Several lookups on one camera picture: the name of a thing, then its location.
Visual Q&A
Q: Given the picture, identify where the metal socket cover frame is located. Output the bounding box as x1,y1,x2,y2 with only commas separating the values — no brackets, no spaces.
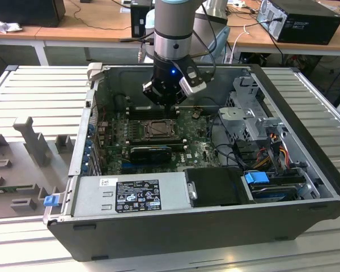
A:
143,120,179,138

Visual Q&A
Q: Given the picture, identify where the wooden desk with white frame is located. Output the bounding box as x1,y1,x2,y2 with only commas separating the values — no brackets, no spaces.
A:
226,0,340,57
0,0,148,67

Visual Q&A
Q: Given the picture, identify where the orange yellow wire bundle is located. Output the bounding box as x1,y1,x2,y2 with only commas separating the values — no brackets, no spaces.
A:
254,147,290,171

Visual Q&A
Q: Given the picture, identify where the black RAM slot row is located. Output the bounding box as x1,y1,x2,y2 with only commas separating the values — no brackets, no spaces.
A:
129,137,187,150
126,105,179,120

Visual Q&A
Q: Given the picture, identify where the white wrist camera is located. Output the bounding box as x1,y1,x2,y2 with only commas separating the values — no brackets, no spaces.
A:
178,66,207,95

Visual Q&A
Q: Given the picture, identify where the large black box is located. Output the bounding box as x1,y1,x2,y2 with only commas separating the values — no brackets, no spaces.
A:
0,0,66,28

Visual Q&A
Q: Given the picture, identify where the green motherboard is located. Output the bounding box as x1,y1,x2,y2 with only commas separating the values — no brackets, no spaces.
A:
97,109,224,175

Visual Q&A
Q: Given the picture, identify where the silver CPU plate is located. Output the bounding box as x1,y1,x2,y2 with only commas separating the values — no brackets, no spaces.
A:
151,123,171,134

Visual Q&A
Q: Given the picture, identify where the grey power supply unit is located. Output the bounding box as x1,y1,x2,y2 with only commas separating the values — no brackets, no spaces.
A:
72,171,192,218

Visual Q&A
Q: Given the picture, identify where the grey parts rack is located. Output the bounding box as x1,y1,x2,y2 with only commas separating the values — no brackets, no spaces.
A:
0,116,77,220

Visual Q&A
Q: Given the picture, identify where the crumpled white paper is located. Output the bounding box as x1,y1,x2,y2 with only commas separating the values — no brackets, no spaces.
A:
0,15,24,34

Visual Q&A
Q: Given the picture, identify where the small black computer tower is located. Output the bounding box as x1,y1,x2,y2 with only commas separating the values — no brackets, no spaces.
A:
130,1,155,39

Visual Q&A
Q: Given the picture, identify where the black graphics card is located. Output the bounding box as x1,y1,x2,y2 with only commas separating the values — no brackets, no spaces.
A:
129,146,172,164

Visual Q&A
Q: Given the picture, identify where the white cable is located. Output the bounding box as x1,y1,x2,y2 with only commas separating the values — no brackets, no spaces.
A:
229,24,250,63

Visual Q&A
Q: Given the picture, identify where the grey case latch handle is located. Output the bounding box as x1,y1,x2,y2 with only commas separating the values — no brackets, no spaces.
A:
87,62,103,82

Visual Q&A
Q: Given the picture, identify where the hard disk in blue carrier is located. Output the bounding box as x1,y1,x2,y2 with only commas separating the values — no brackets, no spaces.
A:
243,171,300,203

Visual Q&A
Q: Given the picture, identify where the pale blue teach pendant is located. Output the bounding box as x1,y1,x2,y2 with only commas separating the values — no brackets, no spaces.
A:
201,25,232,64

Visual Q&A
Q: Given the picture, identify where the black desktop computer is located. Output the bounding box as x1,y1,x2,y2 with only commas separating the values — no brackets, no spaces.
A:
256,0,340,45

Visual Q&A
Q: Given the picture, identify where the silver metal drive cage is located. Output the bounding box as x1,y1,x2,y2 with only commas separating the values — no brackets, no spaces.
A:
218,75,290,142

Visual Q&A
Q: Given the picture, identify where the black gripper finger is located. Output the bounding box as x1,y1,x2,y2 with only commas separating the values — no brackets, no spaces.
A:
142,80,170,114
168,90,188,114

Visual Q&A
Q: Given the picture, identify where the black open PC case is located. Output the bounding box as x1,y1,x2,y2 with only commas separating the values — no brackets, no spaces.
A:
42,62,340,263

